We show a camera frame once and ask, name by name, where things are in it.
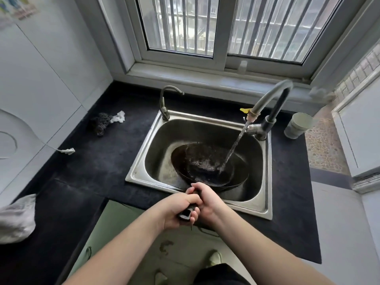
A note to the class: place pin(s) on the person's left hand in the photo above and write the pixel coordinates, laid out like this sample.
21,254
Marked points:
178,210

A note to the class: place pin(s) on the person's right hand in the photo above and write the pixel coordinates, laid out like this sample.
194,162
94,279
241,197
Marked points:
212,204

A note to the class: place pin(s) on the black wok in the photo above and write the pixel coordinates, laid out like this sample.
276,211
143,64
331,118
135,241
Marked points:
184,164

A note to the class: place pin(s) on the large steel faucet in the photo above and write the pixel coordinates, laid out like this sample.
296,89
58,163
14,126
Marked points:
267,97

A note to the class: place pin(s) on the person's left forearm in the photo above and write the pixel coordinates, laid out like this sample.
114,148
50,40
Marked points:
118,255

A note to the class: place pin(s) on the person's right forearm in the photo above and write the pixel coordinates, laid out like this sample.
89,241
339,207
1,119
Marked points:
267,255

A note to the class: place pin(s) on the person's right white shoe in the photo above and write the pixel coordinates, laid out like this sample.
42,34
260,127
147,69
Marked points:
215,258

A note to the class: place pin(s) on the person's white shoe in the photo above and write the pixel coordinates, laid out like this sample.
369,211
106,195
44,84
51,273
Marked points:
215,258
161,279

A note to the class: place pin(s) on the person's left white shoe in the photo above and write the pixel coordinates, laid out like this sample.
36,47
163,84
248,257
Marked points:
161,279

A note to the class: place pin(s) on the person's black clothing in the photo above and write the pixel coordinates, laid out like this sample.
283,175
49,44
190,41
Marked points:
222,276

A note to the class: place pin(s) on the stainless steel sink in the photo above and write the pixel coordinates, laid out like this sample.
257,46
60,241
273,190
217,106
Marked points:
142,175

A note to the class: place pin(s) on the yellow faucet clip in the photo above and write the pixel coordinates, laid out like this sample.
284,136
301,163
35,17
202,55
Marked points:
245,110

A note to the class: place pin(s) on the thin dark gooseneck faucet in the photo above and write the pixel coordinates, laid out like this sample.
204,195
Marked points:
163,109

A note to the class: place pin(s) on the crumpled white cloth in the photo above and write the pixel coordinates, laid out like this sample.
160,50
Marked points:
118,117

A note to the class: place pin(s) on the white paper cup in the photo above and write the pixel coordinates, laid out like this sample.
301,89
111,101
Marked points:
297,127

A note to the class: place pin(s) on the dark steel wool scrubber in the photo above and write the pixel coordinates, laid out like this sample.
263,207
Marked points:
101,123

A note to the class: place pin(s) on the small clear bottle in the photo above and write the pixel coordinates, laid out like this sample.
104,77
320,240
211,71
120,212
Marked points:
243,68

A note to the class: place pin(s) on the grey towel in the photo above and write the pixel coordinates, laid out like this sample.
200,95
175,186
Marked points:
17,219

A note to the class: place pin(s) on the row of metal window bars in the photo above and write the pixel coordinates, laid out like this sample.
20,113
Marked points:
185,23

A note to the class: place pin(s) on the white sliding door frame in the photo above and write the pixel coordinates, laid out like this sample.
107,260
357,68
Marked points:
359,139

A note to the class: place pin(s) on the white window frame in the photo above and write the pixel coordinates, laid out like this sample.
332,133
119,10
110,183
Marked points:
222,32

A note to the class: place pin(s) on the colourful wall poster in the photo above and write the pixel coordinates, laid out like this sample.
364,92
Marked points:
17,11

